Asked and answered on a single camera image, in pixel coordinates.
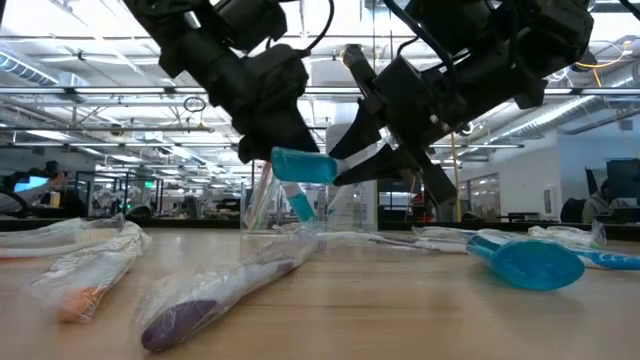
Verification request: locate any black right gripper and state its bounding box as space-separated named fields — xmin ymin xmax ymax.
xmin=327 ymin=43 xmax=469 ymax=207

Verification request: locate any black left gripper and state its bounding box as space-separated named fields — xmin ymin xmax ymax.
xmin=229 ymin=42 xmax=322 ymax=165

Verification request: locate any green toothbrush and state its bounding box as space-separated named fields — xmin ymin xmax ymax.
xmin=245 ymin=162 xmax=275 ymax=232
xmin=526 ymin=218 xmax=609 ymax=251

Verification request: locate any blue toothpaste tube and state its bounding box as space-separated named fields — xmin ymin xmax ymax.
xmin=281 ymin=180 xmax=318 ymax=224

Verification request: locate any purple toothbrush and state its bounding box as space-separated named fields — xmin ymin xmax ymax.
xmin=130 ymin=227 xmax=324 ymax=354

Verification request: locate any orange toothbrush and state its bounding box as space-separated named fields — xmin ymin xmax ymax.
xmin=0 ymin=213 xmax=127 ymax=261
xmin=27 ymin=219 xmax=154 ymax=325

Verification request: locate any person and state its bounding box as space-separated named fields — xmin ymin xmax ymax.
xmin=0 ymin=159 xmax=69 ymax=217
xmin=558 ymin=178 xmax=614 ymax=225

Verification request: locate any computer monitor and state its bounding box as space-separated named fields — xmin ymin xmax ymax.
xmin=12 ymin=174 xmax=51 ymax=194
xmin=606 ymin=158 xmax=640 ymax=201

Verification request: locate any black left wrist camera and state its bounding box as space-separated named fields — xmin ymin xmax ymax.
xmin=215 ymin=0 xmax=290 ymax=53

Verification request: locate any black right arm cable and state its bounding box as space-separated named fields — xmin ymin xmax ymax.
xmin=383 ymin=0 xmax=454 ymax=69

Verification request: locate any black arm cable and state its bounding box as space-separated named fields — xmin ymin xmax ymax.
xmin=383 ymin=0 xmax=454 ymax=69
xmin=299 ymin=0 xmax=335 ymax=54

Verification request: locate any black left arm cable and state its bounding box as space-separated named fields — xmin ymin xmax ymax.
xmin=299 ymin=0 xmax=335 ymax=54

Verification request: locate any black aluminium table frame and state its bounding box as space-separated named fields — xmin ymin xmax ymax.
xmin=0 ymin=214 xmax=640 ymax=242

